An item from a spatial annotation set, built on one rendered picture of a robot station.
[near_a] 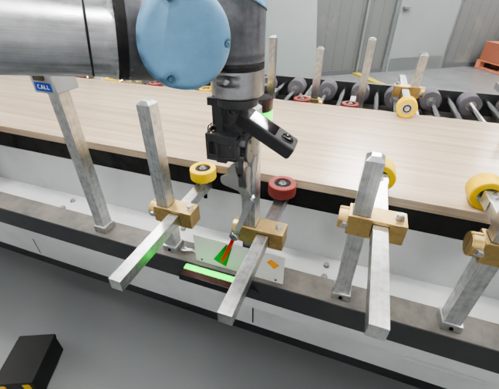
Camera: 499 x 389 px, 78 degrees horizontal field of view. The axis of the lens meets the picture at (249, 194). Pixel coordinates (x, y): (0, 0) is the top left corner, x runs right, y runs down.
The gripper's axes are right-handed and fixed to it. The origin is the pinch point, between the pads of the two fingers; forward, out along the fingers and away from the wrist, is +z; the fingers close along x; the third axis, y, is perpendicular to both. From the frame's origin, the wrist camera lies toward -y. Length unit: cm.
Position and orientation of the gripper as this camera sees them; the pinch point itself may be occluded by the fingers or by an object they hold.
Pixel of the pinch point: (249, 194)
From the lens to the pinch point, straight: 63.4
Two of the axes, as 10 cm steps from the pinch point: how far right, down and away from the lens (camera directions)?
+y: -9.4, -1.9, 2.8
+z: 0.0, 8.2, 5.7
